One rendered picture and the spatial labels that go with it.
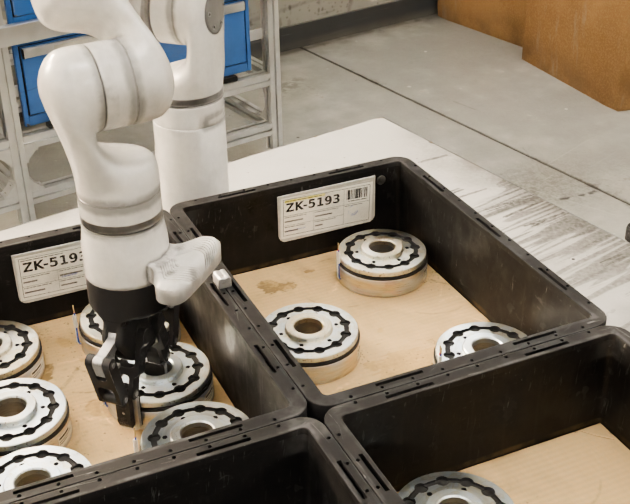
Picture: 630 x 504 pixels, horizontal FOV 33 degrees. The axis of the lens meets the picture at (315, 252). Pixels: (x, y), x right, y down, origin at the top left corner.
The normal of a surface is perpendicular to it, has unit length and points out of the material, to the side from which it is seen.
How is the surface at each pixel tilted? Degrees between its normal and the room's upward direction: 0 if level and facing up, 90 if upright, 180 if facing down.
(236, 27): 90
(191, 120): 90
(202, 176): 90
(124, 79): 67
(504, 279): 90
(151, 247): 82
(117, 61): 43
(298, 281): 0
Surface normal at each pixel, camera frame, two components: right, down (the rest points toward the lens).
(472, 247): -0.91, 0.22
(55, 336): -0.02, -0.87
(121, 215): 0.18, 0.49
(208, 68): 0.85, 0.27
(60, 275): 0.41, 0.45
